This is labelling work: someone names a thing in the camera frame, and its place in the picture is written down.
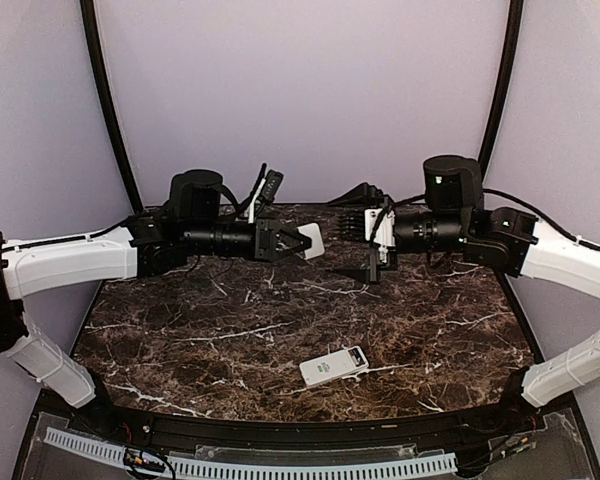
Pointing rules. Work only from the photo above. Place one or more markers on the white slotted cable duct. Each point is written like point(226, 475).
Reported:
point(229, 463)

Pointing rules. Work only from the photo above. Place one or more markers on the white remote control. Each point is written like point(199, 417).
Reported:
point(326, 368)

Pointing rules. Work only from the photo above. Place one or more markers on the black frame post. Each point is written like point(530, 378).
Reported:
point(108, 110)
point(505, 69)

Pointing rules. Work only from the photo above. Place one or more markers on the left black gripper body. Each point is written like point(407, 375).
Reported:
point(262, 238)

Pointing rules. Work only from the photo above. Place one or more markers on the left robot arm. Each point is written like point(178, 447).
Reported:
point(201, 217)

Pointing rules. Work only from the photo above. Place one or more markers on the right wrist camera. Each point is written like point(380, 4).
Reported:
point(373, 226)

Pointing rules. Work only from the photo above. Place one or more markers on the white battery cover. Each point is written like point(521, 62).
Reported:
point(316, 248)

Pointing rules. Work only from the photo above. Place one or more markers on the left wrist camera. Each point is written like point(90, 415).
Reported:
point(265, 189)

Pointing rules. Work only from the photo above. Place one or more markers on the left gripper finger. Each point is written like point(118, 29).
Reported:
point(283, 251)
point(290, 235)

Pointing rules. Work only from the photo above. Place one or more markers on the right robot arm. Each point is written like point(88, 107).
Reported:
point(515, 241)

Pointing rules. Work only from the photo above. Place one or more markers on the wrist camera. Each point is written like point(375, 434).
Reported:
point(373, 226)
point(265, 189)

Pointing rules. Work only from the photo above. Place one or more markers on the left black frame post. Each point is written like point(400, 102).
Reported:
point(108, 110)

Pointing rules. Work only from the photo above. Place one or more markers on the blue orange battery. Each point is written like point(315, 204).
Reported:
point(357, 357)

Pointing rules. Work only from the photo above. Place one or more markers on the right black frame post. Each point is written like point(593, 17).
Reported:
point(505, 69)

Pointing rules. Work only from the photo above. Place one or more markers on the black front rail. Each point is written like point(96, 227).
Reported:
point(465, 429)

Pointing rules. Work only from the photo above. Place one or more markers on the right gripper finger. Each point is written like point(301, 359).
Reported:
point(359, 275)
point(362, 195)

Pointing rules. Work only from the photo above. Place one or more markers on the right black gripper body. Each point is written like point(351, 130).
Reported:
point(380, 257)

